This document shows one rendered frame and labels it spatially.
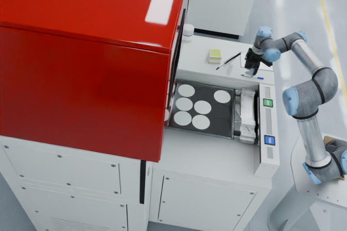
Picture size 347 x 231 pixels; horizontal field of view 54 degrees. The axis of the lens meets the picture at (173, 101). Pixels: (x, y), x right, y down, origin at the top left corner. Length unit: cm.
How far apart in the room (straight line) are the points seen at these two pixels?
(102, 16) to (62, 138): 57
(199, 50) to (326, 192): 110
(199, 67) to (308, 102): 81
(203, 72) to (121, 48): 119
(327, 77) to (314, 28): 298
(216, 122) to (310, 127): 55
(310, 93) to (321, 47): 276
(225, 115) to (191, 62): 40
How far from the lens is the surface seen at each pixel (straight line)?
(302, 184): 196
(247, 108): 206
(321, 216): 290
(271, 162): 179
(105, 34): 94
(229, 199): 202
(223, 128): 191
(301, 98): 150
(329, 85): 154
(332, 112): 357
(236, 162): 190
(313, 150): 168
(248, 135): 191
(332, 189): 202
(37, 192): 191
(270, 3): 469
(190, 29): 221
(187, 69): 207
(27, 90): 121
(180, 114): 192
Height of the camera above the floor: 241
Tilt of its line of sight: 50 degrees down
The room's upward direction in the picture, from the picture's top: 8 degrees clockwise
